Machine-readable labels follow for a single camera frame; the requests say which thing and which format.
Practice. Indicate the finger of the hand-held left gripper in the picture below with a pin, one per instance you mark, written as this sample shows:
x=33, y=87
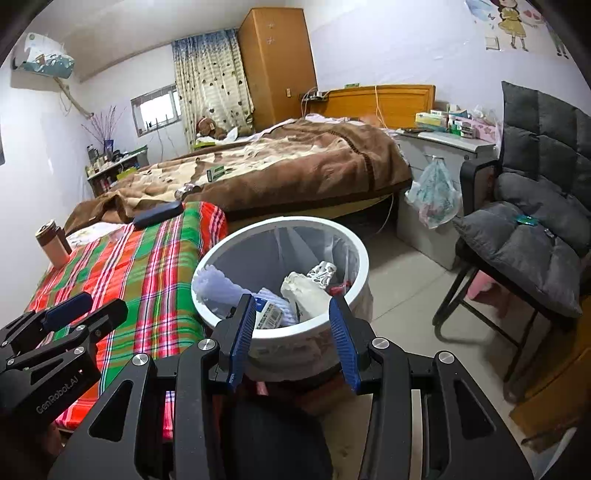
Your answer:
x=104, y=318
x=69, y=307

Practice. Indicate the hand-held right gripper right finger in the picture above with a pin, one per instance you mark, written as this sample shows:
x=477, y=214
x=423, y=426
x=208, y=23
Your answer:
x=344, y=346

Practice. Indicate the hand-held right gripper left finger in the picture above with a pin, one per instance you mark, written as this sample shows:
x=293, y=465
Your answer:
x=242, y=341

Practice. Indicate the white plastic bottle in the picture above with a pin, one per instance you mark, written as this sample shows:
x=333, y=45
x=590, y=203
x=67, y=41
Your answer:
x=268, y=314

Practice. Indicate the white round trash bin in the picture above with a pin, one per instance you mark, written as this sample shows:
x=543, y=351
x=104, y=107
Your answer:
x=295, y=344

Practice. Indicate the lavender foam fruit net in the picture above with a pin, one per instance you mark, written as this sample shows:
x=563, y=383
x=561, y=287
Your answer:
x=212, y=286

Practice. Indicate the white paper bag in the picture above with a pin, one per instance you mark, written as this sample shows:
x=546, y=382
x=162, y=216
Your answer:
x=304, y=295

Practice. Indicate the patterned paper cup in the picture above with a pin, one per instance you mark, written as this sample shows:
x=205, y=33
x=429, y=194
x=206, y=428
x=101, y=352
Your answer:
x=321, y=272

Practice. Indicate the person's left hand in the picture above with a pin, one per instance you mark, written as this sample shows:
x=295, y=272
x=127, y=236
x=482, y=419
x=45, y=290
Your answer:
x=53, y=441

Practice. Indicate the plaid tablecloth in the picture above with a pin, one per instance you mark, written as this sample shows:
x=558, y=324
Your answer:
x=138, y=277

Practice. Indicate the brown and beige mug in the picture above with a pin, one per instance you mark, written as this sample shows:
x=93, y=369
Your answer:
x=53, y=251

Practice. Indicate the dark cloth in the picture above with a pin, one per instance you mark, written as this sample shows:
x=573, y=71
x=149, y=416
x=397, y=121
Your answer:
x=277, y=443

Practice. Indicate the dark blue glasses case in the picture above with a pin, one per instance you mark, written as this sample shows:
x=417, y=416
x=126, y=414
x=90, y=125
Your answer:
x=157, y=214

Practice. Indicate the cluttered side desk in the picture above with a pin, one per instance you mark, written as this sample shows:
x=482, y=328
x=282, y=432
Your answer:
x=115, y=173

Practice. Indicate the grey bedside cabinet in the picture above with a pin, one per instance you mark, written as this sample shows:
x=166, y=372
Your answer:
x=415, y=221

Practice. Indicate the pink stool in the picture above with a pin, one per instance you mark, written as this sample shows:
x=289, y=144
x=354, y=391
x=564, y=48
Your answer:
x=478, y=286

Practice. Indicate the small dark metallic items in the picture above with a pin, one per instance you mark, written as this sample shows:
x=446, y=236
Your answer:
x=191, y=188

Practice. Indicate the small green box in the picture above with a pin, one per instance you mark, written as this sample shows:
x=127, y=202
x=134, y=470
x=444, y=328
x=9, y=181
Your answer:
x=218, y=174

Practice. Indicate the vase with branches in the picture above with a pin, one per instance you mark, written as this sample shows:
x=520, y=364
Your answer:
x=107, y=138

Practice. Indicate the hanging plastic bag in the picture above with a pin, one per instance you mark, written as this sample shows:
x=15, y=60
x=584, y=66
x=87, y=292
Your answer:
x=434, y=194

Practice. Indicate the grey chair cushion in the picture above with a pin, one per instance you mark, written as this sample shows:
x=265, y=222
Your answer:
x=521, y=258

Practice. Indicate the air conditioner pipe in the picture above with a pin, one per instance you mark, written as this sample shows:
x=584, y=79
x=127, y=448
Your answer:
x=74, y=99

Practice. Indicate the barred window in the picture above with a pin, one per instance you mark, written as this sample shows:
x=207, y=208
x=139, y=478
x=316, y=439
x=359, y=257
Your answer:
x=154, y=110

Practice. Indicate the brown teddy bear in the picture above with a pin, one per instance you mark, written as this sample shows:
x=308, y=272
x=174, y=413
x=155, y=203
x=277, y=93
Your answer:
x=210, y=129

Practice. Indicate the grey cushioned chair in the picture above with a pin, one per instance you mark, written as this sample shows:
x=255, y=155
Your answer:
x=475, y=175

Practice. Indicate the small teal packet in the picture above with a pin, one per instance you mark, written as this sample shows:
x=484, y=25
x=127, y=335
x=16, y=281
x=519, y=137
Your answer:
x=527, y=220

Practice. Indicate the brown wooden furniture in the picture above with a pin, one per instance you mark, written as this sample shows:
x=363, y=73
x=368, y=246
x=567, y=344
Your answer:
x=563, y=392

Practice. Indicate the row of medicine boxes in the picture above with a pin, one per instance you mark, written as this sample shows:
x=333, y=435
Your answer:
x=443, y=121

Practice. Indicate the wooden headboard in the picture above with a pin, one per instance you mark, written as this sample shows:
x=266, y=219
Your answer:
x=401, y=104

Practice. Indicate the power strip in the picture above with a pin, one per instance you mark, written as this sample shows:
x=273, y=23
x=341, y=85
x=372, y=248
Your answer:
x=314, y=96

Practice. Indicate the heart print curtain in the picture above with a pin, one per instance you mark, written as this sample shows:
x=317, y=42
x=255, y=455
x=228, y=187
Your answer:
x=212, y=87

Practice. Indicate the wooden wardrobe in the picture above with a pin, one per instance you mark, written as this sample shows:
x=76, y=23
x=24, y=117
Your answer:
x=277, y=69

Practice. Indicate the wall air conditioner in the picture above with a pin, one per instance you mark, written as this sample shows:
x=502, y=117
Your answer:
x=44, y=57

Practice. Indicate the cartoon wall poster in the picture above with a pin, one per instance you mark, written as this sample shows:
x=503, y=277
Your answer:
x=512, y=23

